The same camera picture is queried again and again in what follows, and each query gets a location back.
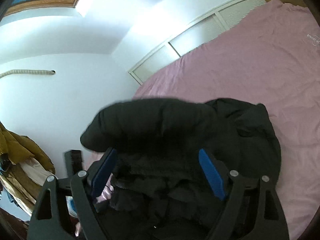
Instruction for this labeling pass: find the black hooded puffer jacket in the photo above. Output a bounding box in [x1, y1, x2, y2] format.
[80, 98, 281, 239]

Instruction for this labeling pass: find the pile of brown clothes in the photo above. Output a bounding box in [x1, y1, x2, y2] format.
[1, 125, 55, 215]

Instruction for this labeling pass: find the pink bed sheet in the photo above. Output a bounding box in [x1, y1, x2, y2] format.
[130, 0, 319, 239]

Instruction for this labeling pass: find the braided wall pipe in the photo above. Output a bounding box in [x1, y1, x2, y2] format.
[0, 69, 56, 78]

